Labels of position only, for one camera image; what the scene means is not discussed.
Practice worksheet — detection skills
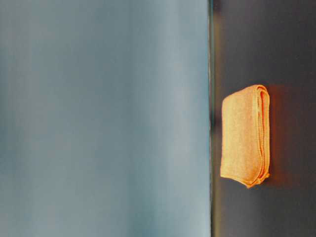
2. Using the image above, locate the orange cloth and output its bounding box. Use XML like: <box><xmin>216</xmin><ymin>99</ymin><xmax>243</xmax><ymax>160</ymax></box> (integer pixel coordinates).
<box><xmin>220</xmin><ymin>84</ymin><xmax>270</xmax><ymax>188</ymax></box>

